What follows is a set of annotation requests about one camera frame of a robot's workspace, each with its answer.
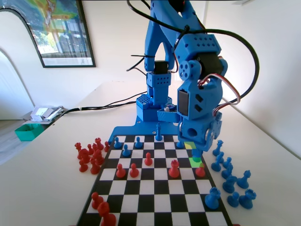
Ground blue chess bishop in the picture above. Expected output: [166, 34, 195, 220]
[211, 152, 225, 172]
[237, 170, 252, 189]

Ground tall blue king piece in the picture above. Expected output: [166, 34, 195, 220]
[155, 122, 164, 142]

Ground blue chess rook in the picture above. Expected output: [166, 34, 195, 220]
[204, 187, 222, 210]
[238, 189, 257, 210]

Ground red chess knight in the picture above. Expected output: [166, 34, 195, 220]
[93, 149, 105, 166]
[77, 149, 90, 164]

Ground red pieces bottom left corner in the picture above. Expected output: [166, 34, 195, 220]
[97, 202, 117, 226]

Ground black white chessboard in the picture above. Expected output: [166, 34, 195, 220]
[75, 134, 233, 226]

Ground white door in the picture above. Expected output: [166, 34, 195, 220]
[189, 0, 206, 29]

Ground grey paper stack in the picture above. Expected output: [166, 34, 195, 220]
[30, 105, 65, 122]

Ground black framed poster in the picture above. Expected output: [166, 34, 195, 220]
[0, 0, 97, 69]

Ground green plastic bin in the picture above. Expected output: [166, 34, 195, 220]
[14, 124, 43, 142]

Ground cardboard box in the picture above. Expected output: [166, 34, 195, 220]
[22, 110, 59, 129]

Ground blue gripper camera mount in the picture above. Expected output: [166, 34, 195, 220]
[157, 103, 181, 123]

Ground red white servo wires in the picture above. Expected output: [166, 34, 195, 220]
[197, 73, 242, 116]

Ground blue base plate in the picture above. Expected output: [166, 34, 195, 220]
[110, 121, 181, 145]

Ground black camera cable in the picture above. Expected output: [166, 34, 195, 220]
[126, 0, 261, 104]

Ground black table cable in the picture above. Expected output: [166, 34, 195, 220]
[55, 92, 147, 120]
[55, 101, 139, 120]

